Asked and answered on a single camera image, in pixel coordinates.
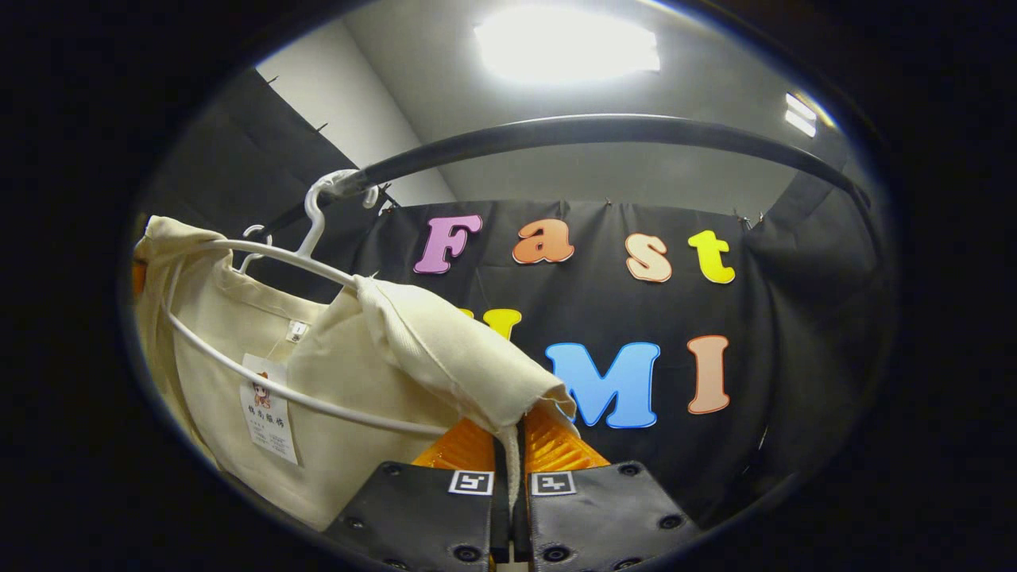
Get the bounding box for white clothes hanger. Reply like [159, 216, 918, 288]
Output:
[237, 224, 275, 275]
[163, 169, 452, 438]

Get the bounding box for cream shirt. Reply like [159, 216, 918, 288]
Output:
[132, 214, 581, 531]

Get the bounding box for large ceiling light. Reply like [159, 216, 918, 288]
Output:
[474, 6, 662, 85]

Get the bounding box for black clothes rack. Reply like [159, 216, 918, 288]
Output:
[254, 114, 872, 239]

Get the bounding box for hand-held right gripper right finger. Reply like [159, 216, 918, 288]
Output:
[512, 400, 704, 572]

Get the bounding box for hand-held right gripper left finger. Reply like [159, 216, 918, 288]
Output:
[322, 417, 511, 572]

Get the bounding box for small ceiling light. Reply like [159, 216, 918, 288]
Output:
[784, 92, 819, 138]

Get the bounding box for black backdrop cloth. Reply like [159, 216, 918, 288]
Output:
[135, 68, 899, 529]

